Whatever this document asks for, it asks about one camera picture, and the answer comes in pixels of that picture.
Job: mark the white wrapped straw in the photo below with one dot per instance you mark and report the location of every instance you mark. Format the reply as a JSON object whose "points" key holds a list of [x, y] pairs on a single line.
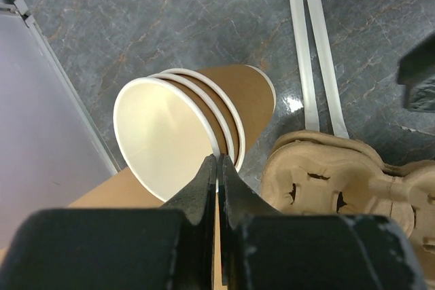
{"points": [[326, 63], [311, 115]]}

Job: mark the pulp cardboard cup carrier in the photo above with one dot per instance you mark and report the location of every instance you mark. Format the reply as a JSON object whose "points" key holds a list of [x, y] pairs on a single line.
{"points": [[315, 173]]}

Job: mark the left white wrapped straw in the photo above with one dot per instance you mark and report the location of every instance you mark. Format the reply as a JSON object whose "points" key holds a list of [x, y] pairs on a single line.
{"points": [[311, 115]]}

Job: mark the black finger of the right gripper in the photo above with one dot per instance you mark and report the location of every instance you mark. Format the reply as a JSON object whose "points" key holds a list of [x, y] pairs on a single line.
{"points": [[416, 74]]}

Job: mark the aluminium frame post left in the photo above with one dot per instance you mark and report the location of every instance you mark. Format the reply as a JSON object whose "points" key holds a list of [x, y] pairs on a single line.
{"points": [[25, 51]]}

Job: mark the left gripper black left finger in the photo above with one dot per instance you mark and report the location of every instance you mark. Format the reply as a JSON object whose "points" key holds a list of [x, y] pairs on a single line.
{"points": [[119, 246]]}

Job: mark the right white wrapped straw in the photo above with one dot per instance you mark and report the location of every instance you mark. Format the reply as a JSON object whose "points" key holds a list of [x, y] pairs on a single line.
{"points": [[326, 63]]}

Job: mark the brown paper bag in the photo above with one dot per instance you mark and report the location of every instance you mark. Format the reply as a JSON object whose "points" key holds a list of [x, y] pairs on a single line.
{"points": [[112, 198]]}

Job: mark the brown paper coffee cup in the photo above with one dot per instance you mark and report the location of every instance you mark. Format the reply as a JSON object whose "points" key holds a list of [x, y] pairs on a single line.
{"points": [[162, 134]]}

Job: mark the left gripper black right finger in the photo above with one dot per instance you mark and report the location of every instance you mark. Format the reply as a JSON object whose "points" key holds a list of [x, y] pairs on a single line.
{"points": [[262, 248]]}

